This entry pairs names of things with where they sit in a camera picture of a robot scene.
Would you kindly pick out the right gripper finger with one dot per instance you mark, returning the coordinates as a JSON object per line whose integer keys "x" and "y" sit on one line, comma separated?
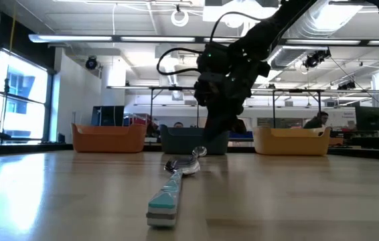
{"x": 216, "y": 125}
{"x": 239, "y": 126}

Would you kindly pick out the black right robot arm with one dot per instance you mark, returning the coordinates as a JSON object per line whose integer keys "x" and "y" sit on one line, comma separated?
{"x": 270, "y": 30}

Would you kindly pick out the dark teal plastic bin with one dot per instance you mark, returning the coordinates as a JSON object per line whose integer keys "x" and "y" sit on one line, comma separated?
{"x": 183, "y": 140}

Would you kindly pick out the person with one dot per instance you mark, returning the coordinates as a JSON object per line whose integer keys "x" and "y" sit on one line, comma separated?
{"x": 316, "y": 121}
{"x": 178, "y": 124}

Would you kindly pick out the yellow plastic bin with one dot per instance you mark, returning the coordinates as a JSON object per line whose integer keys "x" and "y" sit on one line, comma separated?
{"x": 291, "y": 142}

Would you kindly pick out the orange plastic bin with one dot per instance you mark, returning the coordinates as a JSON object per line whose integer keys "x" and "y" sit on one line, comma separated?
{"x": 109, "y": 139}

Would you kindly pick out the black monitor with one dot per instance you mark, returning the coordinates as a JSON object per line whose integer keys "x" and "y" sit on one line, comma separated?
{"x": 107, "y": 115}
{"x": 368, "y": 118}

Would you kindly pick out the black ceiling spotlight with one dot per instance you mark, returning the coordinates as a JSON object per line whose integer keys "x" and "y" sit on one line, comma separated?
{"x": 91, "y": 62}

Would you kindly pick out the long ceiling light strip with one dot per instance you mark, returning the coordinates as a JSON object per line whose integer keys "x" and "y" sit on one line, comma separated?
{"x": 75, "y": 38}

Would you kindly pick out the large bright window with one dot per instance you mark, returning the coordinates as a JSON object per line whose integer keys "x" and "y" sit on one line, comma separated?
{"x": 18, "y": 100}

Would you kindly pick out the black metal frame stand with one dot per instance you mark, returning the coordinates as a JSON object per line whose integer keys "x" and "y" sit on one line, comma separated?
{"x": 274, "y": 107}

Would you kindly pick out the black ceiling camera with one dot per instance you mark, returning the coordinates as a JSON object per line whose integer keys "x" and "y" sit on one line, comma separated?
{"x": 316, "y": 58}

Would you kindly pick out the silver air duct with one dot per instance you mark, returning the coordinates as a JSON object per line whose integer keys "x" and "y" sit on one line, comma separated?
{"x": 326, "y": 16}

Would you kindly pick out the black aluminium table frame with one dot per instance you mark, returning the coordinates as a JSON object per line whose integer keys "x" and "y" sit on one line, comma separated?
{"x": 25, "y": 147}

